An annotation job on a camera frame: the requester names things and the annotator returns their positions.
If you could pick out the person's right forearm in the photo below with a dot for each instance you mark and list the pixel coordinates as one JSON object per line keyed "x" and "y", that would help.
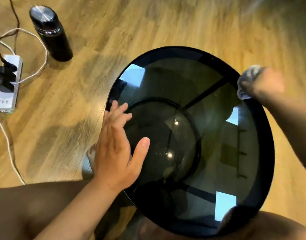
{"x": 293, "y": 127}

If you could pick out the black plug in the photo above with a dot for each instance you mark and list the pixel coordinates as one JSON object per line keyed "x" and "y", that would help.
{"x": 9, "y": 65}

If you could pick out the person's right leg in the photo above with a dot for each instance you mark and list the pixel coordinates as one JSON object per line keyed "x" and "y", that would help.
{"x": 275, "y": 227}

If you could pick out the person's right hand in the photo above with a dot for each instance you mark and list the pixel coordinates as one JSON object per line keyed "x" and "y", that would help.
{"x": 265, "y": 83}

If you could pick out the person's left middle finger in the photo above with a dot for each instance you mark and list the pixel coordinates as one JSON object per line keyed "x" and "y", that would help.
{"x": 118, "y": 116}

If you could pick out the round black glass side table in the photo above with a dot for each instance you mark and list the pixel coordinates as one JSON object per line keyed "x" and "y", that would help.
{"x": 205, "y": 147}

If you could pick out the person's left forearm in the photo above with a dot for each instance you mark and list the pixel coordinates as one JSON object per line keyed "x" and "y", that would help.
{"x": 80, "y": 212}

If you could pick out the person's leg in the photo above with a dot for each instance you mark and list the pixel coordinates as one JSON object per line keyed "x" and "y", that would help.
{"x": 275, "y": 227}
{"x": 25, "y": 212}

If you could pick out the person's left foot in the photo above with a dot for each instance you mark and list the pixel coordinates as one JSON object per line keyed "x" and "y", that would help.
{"x": 92, "y": 157}

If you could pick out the person's right fingers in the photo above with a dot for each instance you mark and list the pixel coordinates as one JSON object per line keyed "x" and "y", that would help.
{"x": 249, "y": 86}

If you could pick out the person's left little finger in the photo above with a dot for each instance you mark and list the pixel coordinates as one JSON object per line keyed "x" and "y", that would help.
{"x": 105, "y": 119}

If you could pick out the black power adapter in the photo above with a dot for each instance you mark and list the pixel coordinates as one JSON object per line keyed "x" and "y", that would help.
{"x": 3, "y": 73}
{"x": 1, "y": 85}

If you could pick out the black insulated bottle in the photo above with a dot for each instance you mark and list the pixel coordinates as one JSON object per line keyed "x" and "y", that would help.
{"x": 51, "y": 37}

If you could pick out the white power strip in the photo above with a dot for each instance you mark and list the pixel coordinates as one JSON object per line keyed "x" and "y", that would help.
{"x": 6, "y": 98}

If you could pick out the person's left hand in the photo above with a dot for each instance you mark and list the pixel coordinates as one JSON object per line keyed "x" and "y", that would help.
{"x": 113, "y": 152}

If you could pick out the grey cleaning cloth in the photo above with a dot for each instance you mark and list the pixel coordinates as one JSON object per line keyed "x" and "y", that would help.
{"x": 250, "y": 71}

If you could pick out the person's left leg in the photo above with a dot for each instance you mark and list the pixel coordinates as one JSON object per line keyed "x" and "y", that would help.
{"x": 25, "y": 212}

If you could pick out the person's left thumb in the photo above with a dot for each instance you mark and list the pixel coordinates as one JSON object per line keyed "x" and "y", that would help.
{"x": 141, "y": 152}

